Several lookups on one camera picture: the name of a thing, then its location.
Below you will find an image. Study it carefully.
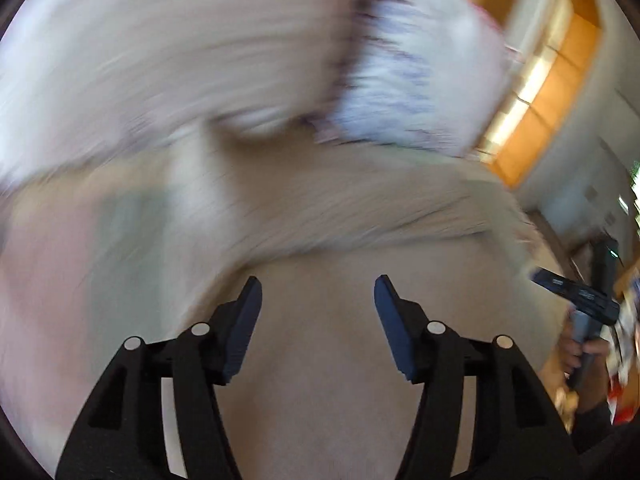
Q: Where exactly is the beige cable-knit sweater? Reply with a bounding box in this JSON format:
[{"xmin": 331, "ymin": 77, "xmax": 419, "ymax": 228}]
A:
[{"xmin": 164, "ymin": 132, "xmax": 566, "ymax": 479}]

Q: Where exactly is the person's right hand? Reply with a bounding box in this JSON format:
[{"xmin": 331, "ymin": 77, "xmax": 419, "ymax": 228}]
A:
[{"xmin": 556, "ymin": 326, "xmax": 614, "ymax": 416}]

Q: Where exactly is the patchwork floral bed quilt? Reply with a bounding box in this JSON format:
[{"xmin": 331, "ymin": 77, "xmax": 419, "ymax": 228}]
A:
[{"xmin": 1, "ymin": 156, "xmax": 220, "ymax": 474}]

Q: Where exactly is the right floral pink pillow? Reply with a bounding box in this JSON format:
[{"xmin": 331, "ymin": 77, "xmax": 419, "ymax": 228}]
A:
[{"xmin": 311, "ymin": 0, "xmax": 512, "ymax": 157}]

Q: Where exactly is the floral pink pillow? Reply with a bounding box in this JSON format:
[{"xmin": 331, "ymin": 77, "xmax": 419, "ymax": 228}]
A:
[
  {"xmin": 311, "ymin": 0, "xmax": 512, "ymax": 157},
  {"xmin": 1, "ymin": 0, "xmax": 357, "ymax": 185}
]

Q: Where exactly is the left floral pink pillow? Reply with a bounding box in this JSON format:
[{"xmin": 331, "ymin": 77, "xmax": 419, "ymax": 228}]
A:
[{"xmin": 1, "ymin": 0, "xmax": 357, "ymax": 185}]

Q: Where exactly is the wooden headboard frame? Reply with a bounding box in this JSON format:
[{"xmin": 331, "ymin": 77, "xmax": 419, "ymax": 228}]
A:
[{"xmin": 477, "ymin": 0, "xmax": 602, "ymax": 190}]

